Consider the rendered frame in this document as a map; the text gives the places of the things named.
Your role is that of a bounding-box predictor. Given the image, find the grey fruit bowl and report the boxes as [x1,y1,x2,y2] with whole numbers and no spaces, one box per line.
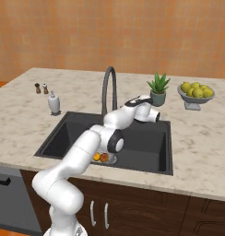
[176,84,216,112]

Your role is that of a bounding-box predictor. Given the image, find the silver cupboard handle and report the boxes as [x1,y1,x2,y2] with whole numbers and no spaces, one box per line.
[103,202,111,230]
[89,200,97,228]

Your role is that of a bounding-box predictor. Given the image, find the green plant in grey pot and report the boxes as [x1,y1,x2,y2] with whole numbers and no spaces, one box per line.
[146,72,172,108]

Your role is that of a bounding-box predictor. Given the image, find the grey metal colander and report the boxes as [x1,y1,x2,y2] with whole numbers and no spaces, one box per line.
[91,148,118,165]

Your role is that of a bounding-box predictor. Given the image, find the dark grey arched faucet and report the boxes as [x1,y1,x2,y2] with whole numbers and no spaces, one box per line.
[101,65,119,118]

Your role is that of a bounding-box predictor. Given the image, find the dark wood cupboard door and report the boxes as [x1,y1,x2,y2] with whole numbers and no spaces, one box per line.
[99,183,191,236]
[178,195,225,236]
[19,170,102,236]

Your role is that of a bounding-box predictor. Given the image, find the black dishwasher handle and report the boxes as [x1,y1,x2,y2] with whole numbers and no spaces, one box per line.
[0,177,12,186]

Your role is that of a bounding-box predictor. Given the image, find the dark grey sink basin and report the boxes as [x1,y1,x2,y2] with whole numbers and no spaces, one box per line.
[34,111,174,177]

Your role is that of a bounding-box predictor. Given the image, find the white soap dispenser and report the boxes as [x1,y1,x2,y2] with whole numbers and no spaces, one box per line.
[47,89,62,117]

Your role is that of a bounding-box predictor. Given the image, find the brown and white salt shaker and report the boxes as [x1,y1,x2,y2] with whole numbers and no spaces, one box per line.
[41,83,50,95]

